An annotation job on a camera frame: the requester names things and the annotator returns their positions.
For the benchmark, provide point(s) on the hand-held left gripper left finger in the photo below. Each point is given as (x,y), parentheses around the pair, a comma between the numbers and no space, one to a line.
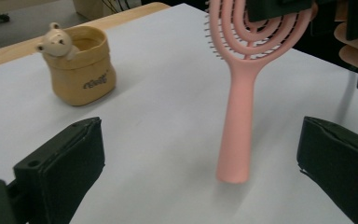
(62,168)

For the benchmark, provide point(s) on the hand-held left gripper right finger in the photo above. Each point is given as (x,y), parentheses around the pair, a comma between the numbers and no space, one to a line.
(338,165)

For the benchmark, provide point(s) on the tan bear pen holder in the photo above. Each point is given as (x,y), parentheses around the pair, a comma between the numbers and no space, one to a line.
(80,81)

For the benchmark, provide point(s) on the pink hairbrush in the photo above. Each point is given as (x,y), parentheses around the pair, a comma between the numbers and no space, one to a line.
(237,124)

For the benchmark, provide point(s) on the wooden table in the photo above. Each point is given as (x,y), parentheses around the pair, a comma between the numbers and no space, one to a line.
(18,49)

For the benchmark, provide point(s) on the beige cabinet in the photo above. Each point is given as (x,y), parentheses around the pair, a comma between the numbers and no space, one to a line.
(90,7)

